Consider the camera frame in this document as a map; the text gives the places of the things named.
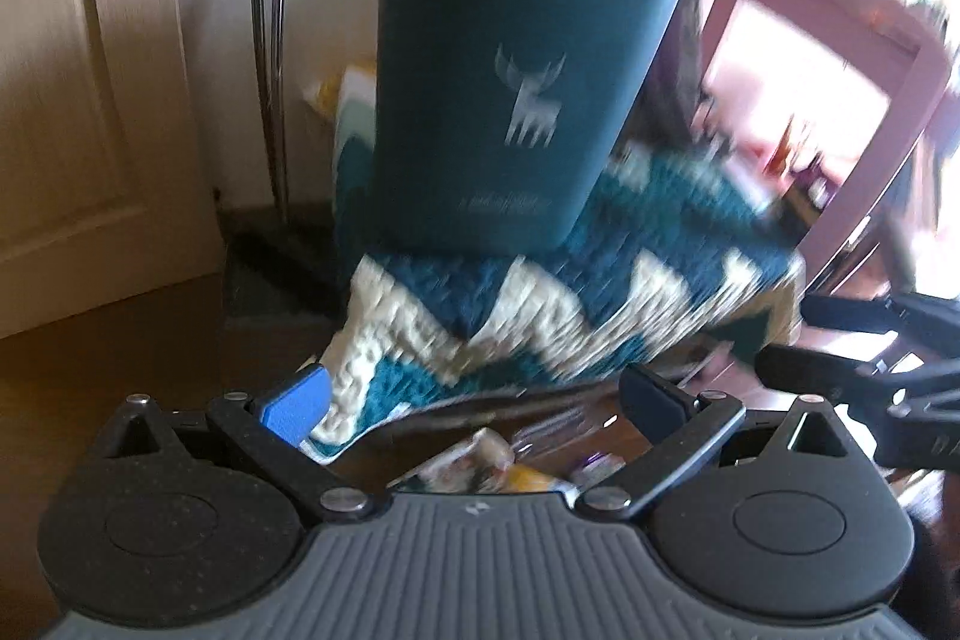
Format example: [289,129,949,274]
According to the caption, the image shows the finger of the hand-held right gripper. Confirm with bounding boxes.
[753,344,960,408]
[799,289,960,338]

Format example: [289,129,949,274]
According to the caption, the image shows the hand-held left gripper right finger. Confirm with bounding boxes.
[576,362,865,524]

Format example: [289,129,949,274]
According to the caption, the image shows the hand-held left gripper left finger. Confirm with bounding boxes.
[88,365,374,525]

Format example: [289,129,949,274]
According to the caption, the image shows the clear plastic wrapper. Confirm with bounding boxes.
[510,404,623,453]

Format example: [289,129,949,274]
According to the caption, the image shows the yellow wrapper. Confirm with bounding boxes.
[504,464,560,495]

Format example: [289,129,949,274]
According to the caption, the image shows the white printed snack wrapper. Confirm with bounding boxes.
[390,428,518,495]

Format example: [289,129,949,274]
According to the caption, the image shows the teal plastic waste bin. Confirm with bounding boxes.
[371,0,691,255]

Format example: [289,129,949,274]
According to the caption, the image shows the dark stand base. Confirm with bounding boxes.
[217,197,353,330]

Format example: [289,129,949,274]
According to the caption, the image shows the teal and white crocheted blanket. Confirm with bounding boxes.
[307,62,807,465]

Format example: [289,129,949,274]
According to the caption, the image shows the pink wooden desk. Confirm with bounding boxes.
[694,0,953,296]

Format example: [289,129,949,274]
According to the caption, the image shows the metal poles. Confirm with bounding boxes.
[246,0,297,229]

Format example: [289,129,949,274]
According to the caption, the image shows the light wooden door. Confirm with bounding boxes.
[0,0,226,341]

